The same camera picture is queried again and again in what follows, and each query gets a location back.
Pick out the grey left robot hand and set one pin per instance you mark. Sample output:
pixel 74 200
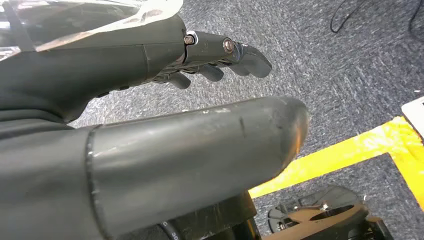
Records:
pixel 99 66

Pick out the clear plastic film wrap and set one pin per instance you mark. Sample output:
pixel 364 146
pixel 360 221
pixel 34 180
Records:
pixel 99 16

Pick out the yellow floor tape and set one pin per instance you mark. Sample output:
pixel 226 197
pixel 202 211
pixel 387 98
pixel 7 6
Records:
pixel 331 159

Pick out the black and tan robot foot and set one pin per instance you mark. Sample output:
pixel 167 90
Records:
pixel 331 215

